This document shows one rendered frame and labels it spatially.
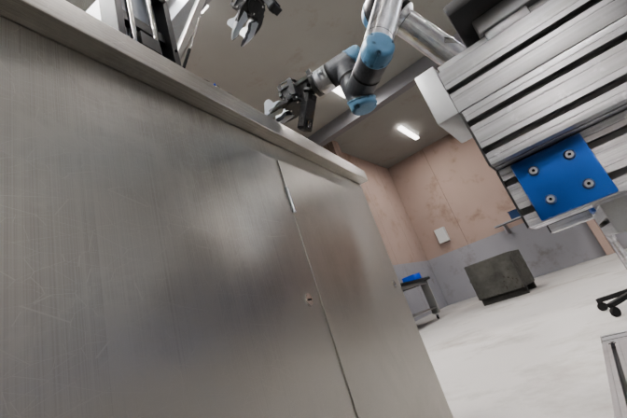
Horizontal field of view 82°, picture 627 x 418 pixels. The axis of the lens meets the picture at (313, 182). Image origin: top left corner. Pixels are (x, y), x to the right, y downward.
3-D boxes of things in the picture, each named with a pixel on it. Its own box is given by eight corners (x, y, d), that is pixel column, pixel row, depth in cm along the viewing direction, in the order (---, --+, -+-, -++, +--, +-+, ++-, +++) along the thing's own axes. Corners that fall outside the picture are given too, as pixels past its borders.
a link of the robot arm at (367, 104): (360, 93, 90) (345, 60, 94) (348, 119, 100) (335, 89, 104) (388, 90, 93) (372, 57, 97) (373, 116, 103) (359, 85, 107)
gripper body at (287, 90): (287, 96, 117) (318, 76, 112) (295, 118, 114) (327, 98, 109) (273, 87, 110) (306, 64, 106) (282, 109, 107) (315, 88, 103)
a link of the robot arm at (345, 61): (363, 60, 97) (353, 36, 100) (329, 82, 101) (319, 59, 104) (373, 73, 103) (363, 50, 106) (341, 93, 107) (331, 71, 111)
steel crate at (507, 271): (480, 307, 584) (462, 268, 608) (493, 299, 662) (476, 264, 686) (532, 292, 545) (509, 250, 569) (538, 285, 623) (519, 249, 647)
